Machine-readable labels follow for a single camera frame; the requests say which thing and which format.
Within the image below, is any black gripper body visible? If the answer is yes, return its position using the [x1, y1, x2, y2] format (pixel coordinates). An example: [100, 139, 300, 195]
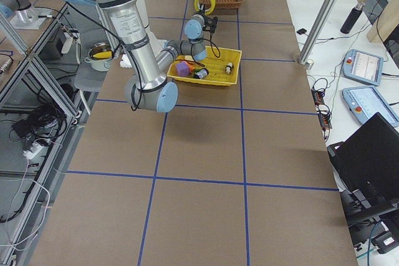
[193, 4, 212, 31]

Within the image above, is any yellow tape roll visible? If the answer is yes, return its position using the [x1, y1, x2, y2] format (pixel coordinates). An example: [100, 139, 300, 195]
[194, 0, 216, 16]

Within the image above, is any yellow woven basket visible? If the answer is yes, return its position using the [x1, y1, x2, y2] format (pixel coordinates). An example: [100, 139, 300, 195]
[167, 46, 242, 86]

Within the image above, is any orange toy carrot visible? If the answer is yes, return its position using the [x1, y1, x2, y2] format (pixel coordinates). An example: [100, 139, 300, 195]
[186, 60, 201, 74]

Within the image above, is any panda figurine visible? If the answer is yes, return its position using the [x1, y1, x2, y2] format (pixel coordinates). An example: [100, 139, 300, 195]
[225, 62, 234, 74]

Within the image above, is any small black labelled can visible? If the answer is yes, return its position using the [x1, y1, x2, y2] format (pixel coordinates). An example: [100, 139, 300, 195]
[193, 68, 209, 80]

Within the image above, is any purple foam cube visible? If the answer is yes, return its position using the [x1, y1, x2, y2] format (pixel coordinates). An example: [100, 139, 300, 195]
[175, 61, 190, 77]

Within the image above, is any small black dongle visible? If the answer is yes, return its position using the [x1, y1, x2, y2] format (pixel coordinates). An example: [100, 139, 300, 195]
[296, 28, 307, 35]

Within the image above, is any white pot with lid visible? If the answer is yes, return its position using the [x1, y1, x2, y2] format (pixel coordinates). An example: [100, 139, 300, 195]
[84, 42, 113, 72]

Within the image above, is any black water bottle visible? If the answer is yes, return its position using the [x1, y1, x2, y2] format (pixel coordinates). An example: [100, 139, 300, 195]
[340, 2, 365, 34]

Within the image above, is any blue teach pendant far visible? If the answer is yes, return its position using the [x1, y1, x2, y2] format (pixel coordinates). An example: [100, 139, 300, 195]
[342, 49, 384, 86]

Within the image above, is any blue teach pendant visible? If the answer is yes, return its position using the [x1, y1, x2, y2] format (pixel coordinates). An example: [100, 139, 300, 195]
[342, 49, 384, 86]
[342, 86, 398, 127]

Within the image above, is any blue teach pendant near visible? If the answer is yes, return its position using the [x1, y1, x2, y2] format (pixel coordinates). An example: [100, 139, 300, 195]
[342, 86, 398, 127]

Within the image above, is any black laptop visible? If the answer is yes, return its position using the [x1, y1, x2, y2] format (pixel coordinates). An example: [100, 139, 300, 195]
[327, 113, 398, 204]

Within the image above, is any aluminium frame post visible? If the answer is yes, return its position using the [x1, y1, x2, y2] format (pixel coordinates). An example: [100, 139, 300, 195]
[297, 0, 337, 70]

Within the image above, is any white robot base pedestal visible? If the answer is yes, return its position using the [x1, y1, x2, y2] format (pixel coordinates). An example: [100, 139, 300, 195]
[11, 7, 52, 30]

